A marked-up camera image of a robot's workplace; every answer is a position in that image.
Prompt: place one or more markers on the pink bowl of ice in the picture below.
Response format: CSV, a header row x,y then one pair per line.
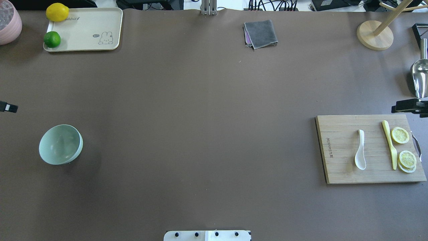
x,y
10,22

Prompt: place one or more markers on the green lime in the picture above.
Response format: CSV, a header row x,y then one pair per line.
x,y
52,39

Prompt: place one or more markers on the yellow plastic knife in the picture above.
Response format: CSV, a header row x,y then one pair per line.
x,y
393,151

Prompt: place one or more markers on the cream rabbit tray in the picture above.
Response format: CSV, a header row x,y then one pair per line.
x,y
88,29

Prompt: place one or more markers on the white camera post base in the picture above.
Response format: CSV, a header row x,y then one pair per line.
x,y
208,235

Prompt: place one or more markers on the yellow lemon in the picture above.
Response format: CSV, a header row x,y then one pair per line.
x,y
57,12

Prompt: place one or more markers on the metal scoop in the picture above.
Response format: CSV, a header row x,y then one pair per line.
x,y
419,71

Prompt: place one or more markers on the lemon slice near handle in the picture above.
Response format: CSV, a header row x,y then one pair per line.
x,y
400,135

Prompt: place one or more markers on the bamboo cutting board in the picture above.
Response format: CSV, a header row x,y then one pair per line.
x,y
339,141

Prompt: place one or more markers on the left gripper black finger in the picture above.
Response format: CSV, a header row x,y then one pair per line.
x,y
4,106

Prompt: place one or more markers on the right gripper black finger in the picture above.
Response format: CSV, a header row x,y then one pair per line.
x,y
414,106

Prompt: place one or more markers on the white ceramic spoon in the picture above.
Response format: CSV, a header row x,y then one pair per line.
x,y
359,158

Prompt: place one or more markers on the wooden mug tree stand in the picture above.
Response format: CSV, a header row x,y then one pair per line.
x,y
376,35

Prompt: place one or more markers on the aluminium frame post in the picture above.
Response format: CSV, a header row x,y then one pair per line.
x,y
209,7

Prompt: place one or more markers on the grey folded cloth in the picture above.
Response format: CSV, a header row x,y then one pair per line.
x,y
259,34

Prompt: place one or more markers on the lemon slice stacked pair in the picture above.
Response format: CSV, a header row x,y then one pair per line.
x,y
407,161

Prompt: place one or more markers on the pale green bowl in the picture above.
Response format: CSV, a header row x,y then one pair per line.
x,y
61,144

